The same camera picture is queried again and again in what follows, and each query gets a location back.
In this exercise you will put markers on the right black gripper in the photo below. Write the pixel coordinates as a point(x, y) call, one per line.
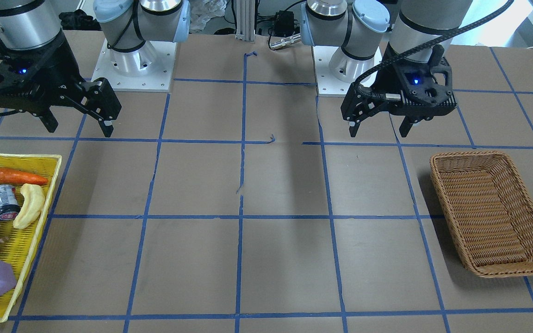
point(59, 70)

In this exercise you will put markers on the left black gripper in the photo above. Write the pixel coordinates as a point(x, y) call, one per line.
point(383, 77)

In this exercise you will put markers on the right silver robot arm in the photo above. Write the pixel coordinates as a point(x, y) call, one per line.
point(127, 24)

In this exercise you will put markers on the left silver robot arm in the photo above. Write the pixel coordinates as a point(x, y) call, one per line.
point(362, 26)

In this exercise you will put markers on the yellow toy banana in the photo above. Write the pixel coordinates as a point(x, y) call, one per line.
point(34, 200)

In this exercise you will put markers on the orange toy carrot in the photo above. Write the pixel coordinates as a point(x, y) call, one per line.
point(15, 176)

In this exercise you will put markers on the silver cylindrical connector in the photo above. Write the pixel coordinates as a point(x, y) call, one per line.
point(284, 42)

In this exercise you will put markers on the small silver can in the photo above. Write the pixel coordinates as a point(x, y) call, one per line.
point(9, 206)

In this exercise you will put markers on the black power adapter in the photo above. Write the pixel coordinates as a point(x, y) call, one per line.
point(284, 24)

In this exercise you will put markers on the yellow plastic basket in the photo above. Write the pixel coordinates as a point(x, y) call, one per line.
point(22, 246)

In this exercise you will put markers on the brown wicker basket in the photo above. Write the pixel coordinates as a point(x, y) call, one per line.
point(488, 211)

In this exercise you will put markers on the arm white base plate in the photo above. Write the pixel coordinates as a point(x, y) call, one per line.
point(324, 74)
point(160, 69)

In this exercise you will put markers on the aluminium profile post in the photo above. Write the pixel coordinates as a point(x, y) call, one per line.
point(245, 19)

